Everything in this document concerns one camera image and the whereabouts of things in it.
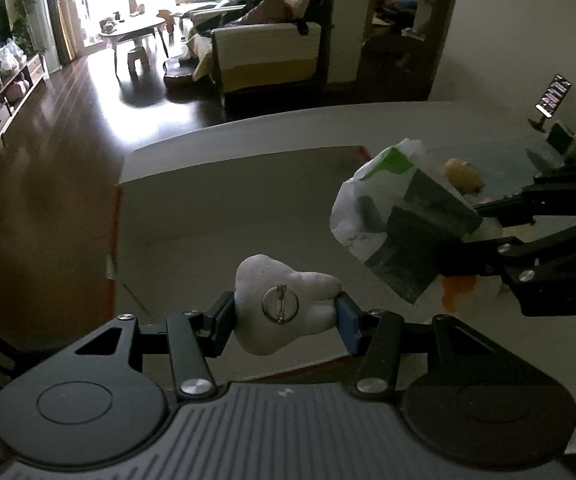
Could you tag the wooden tv cabinet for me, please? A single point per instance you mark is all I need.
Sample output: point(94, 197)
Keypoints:
point(16, 89)

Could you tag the small grey stool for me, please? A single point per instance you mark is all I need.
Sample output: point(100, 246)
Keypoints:
point(138, 56)

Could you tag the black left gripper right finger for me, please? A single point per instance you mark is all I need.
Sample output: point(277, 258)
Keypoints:
point(373, 340)

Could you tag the white tooth plush badge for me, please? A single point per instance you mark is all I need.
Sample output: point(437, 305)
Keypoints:
point(276, 305)

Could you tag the beige striped sofa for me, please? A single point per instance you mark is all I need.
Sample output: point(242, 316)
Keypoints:
point(244, 44)

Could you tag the white green plastic bag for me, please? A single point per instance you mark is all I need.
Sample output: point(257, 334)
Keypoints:
point(402, 176)

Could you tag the red cardboard box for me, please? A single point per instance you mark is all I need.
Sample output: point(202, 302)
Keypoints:
point(182, 233)

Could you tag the green potted plant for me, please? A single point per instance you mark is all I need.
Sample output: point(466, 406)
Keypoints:
point(22, 35)

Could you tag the white coffee table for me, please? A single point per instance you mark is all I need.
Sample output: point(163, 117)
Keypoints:
point(133, 28)

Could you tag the yellow round toy figure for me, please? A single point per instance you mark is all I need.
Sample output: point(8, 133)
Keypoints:
point(463, 177)

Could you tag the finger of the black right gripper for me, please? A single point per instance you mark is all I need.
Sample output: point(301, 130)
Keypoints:
point(550, 200)
point(418, 249)

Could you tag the phone on black stand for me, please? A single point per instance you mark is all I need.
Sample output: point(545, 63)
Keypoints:
point(551, 99)

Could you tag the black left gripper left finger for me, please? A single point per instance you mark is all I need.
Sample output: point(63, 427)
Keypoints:
point(196, 336)

